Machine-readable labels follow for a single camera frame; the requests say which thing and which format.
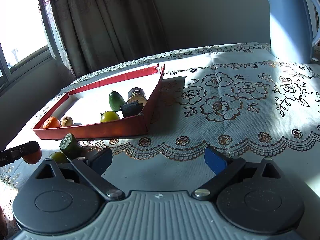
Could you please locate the red shallow cardboard box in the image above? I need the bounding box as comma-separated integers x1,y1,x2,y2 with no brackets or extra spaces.
33,63,165,140

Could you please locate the cut green cucumber piece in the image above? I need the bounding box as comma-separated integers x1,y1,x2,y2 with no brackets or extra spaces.
59,133,82,160

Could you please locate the light blue electric kettle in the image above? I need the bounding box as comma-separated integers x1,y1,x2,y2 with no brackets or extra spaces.
267,0,319,64

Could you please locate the beige patterned curtain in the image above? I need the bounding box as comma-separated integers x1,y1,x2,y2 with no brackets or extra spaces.
38,0,168,79

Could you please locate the window with grey frame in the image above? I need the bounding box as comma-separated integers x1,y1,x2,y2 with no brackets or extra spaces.
1,0,52,90

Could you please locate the small orange tangerine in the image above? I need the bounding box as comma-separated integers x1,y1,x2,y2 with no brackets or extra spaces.
43,116,61,129

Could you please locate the large orange tangerine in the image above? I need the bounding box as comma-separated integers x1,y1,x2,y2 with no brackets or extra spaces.
23,147,42,165

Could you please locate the dark green avocado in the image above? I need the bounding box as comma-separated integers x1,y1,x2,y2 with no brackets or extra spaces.
108,91,126,112

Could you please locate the small green tomato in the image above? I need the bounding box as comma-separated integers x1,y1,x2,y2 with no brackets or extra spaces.
49,152,69,164

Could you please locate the large green tomato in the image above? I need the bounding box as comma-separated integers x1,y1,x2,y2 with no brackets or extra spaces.
100,111,120,122

